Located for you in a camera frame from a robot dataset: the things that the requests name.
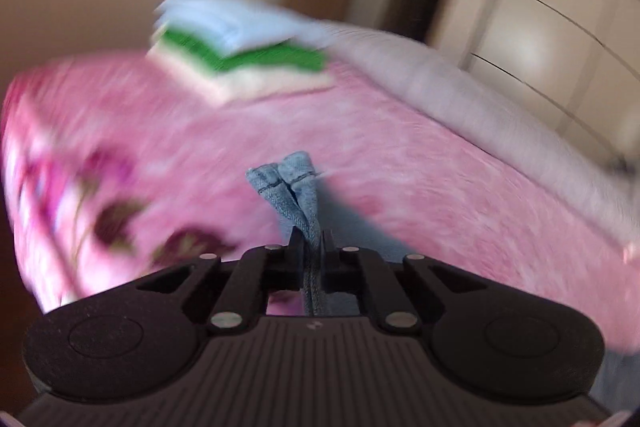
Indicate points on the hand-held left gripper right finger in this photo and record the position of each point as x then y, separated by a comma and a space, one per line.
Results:
327, 252

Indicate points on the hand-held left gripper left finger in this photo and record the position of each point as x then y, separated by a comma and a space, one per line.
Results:
296, 252

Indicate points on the blue denim jeans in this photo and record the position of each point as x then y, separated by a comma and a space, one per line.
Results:
292, 197

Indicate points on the pink rose blanket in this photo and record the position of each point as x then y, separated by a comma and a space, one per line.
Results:
425, 207

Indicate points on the cream folded cloth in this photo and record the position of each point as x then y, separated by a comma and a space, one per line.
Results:
250, 84

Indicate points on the white striped duvet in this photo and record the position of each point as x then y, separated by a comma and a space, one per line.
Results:
475, 92

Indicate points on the green folded cloth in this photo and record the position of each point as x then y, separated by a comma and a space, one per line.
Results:
200, 49

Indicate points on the pale blue folded cloth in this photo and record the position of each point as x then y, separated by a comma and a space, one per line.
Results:
235, 19

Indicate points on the cream wardrobe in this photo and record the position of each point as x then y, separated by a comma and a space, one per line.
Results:
550, 22

